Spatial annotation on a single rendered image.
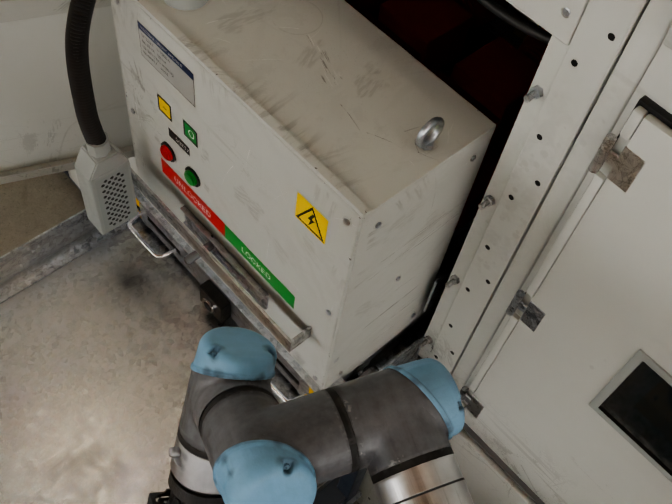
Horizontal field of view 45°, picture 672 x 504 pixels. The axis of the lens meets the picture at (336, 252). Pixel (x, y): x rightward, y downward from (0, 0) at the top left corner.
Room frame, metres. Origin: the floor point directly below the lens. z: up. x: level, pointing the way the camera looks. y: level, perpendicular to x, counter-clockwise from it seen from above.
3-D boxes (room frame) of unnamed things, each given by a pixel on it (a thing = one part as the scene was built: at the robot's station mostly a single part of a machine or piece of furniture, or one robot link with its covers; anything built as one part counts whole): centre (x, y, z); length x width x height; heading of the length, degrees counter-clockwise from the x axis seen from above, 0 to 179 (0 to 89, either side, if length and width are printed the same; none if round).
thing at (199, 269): (0.69, 0.16, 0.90); 0.54 x 0.05 x 0.06; 51
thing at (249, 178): (0.68, 0.17, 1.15); 0.48 x 0.01 x 0.48; 51
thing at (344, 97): (0.88, 0.01, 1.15); 0.51 x 0.50 x 0.48; 141
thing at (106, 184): (0.75, 0.38, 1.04); 0.08 x 0.05 x 0.17; 141
